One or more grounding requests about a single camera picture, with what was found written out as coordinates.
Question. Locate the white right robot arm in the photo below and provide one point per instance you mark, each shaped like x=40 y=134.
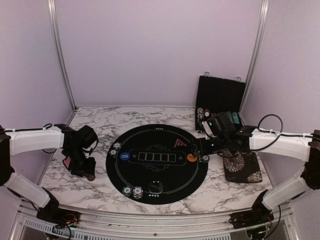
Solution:
x=292 y=160

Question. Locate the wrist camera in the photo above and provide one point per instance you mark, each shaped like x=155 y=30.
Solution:
x=219 y=125
x=87 y=139

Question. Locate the blue small blind button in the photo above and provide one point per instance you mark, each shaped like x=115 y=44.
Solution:
x=124 y=156

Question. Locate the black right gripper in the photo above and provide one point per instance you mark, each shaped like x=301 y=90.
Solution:
x=194 y=144

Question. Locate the aluminium front rail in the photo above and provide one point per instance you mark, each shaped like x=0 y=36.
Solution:
x=103 y=225

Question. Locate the green chips in case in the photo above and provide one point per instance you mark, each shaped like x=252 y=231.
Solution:
x=234 y=117

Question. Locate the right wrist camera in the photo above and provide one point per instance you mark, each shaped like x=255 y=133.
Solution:
x=219 y=125

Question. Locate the black floral rectangular tray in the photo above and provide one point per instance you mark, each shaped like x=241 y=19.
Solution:
x=241 y=167

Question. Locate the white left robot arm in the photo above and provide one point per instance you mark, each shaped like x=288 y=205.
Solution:
x=76 y=146

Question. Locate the red chip stack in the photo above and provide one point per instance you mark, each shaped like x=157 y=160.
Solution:
x=90 y=177

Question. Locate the aluminium frame post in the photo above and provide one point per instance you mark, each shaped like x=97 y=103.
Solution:
x=59 y=52
x=259 y=38

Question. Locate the left aluminium frame post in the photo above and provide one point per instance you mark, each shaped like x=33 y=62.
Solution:
x=59 y=52

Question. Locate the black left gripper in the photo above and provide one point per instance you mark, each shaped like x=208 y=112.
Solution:
x=89 y=169

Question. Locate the round black poker mat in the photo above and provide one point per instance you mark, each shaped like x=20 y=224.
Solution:
x=154 y=158

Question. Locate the clear round dealer button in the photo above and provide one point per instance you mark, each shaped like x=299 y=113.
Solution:
x=156 y=187

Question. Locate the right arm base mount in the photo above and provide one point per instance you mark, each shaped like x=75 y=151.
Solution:
x=248 y=218

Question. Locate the orange big blind button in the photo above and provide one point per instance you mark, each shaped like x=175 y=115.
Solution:
x=191 y=158

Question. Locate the small green fifty chip stack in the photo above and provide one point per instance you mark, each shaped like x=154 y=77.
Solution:
x=113 y=153

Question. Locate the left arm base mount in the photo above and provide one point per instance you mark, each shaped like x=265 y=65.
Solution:
x=61 y=217

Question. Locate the right aluminium frame post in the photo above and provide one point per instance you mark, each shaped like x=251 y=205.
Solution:
x=259 y=38

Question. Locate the black poker chip case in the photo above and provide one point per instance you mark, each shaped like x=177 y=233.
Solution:
x=218 y=95

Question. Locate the small blue ten chip stack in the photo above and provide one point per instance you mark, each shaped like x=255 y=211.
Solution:
x=116 y=145

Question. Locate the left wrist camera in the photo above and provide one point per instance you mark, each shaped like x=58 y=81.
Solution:
x=87 y=139

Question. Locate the red playing card deck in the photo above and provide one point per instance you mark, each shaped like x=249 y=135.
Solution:
x=66 y=162

